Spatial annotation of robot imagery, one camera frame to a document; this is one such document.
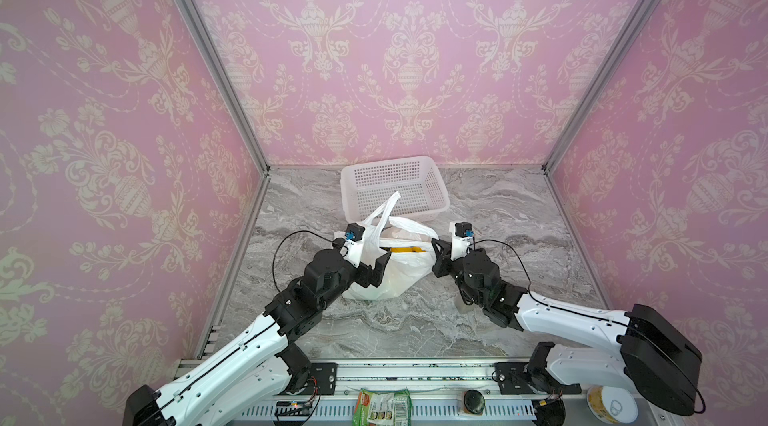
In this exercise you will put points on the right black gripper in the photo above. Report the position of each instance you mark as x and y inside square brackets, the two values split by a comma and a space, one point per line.
[445, 259]

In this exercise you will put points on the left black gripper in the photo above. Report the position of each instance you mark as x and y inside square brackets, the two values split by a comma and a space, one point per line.
[366, 278]

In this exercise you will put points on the white plastic bag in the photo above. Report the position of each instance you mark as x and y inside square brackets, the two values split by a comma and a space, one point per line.
[403, 270]

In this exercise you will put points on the white perforated plastic basket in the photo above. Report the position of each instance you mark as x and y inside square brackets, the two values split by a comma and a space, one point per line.
[366, 186]

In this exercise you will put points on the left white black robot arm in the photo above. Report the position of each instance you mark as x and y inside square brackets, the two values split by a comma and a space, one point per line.
[264, 360]

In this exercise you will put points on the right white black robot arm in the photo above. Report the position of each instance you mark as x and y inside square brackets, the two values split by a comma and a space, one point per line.
[639, 350]

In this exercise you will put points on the orange mango fruit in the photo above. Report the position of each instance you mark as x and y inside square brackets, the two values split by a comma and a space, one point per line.
[407, 250]

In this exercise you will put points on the green snack packet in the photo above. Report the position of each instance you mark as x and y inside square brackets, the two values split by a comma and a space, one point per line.
[383, 408]

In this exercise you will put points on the black lid jar front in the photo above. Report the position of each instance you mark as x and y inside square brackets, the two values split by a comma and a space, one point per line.
[472, 403]

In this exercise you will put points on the tin can pull tab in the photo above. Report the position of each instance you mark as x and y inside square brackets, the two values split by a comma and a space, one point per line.
[611, 405]

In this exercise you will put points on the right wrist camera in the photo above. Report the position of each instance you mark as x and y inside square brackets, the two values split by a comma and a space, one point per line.
[462, 239]

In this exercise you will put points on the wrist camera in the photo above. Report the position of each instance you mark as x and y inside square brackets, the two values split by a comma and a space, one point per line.
[462, 239]
[354, 241]

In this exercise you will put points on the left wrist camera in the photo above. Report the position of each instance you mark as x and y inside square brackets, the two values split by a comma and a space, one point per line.
[354, 241]

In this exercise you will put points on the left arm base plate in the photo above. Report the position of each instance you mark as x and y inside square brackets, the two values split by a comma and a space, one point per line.
[321, 380]

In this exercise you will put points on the aluminium front rail frame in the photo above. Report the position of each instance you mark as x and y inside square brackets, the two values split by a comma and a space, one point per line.
[436, 381]

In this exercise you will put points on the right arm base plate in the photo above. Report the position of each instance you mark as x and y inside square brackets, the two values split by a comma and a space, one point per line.
[517, 378]

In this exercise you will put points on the left aluminium corner post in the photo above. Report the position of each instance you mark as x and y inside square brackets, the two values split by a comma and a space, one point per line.
[194, 20]

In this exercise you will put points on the aluminium corner post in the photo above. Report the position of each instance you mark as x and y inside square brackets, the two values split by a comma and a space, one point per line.
[194, 20]
[639, 15]

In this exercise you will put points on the right aluminium corner post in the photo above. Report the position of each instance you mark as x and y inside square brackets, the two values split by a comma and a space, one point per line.
[639, 15]

